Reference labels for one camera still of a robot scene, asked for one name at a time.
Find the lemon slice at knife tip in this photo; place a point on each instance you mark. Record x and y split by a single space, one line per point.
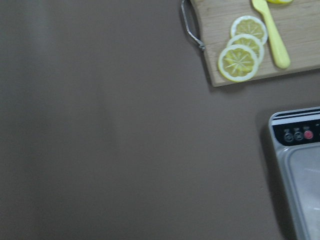
279 1

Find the middle lemon slice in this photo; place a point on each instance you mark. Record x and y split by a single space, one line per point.
251 42

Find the yellow plastic knife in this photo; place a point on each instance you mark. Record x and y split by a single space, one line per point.
279 52

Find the silver digital kitchen scale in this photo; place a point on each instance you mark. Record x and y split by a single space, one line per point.
295 136

